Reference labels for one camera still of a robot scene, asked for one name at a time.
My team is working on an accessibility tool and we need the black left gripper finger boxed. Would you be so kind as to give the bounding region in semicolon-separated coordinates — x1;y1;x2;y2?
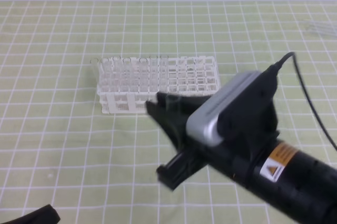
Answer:
3;204;61;224

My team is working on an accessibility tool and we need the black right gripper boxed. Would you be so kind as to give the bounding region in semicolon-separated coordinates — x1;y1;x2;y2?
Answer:
145;92;279;190

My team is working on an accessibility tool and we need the clear glass test tube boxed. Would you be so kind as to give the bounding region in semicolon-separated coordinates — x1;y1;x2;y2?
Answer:
165;94;181;139

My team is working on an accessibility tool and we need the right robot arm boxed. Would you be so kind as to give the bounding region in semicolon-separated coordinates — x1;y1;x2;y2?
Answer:
145;92;336;223

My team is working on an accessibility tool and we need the white test tube rack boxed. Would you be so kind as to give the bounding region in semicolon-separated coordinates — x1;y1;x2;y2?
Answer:
96;55;221;114

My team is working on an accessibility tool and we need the clear tube leaning on rack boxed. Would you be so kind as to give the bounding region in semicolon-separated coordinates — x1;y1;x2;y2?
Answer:
90;58;100;86

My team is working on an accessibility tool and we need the clear test tubes far right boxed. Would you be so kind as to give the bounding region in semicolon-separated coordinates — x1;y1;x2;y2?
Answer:
305;21;336;36

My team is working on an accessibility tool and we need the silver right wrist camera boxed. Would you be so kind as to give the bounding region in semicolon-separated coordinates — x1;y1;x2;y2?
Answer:
186;70;277;147

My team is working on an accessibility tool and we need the black right camera cable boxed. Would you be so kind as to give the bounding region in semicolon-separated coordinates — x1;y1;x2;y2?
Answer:
273;52;337;150

